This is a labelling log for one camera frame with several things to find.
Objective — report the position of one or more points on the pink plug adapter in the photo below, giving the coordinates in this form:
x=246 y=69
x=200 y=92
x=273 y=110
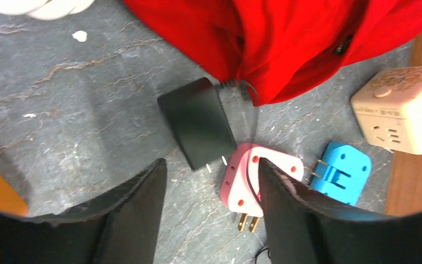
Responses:
x=240 y=188

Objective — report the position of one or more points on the orange compartment tray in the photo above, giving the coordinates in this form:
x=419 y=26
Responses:
x=404 y=195

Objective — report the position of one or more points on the beige cube plug adapter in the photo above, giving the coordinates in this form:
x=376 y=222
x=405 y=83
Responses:
x=388 y=109

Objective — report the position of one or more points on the red cloth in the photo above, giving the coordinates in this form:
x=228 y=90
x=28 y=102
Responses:
x=282 y=48

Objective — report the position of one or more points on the blue plug adapter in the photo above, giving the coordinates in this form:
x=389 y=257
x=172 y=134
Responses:
x=342 y=173

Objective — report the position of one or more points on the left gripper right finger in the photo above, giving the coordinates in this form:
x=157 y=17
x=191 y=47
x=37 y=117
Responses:
x=304 y=226

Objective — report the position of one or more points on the black power adapter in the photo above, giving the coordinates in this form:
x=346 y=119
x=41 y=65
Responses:
x=198 y=122

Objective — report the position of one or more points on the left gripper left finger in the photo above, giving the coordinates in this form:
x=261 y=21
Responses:
x=118 y=226

